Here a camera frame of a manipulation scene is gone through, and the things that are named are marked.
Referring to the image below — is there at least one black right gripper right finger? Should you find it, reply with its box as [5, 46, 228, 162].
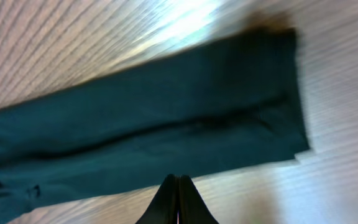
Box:
[178, 175, 219, 224]

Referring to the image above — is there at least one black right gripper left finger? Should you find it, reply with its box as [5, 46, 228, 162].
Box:
[136, 174, 178, 224]

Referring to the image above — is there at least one black polo shirt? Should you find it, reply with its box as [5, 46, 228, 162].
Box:
[0, 27, 309, 223]

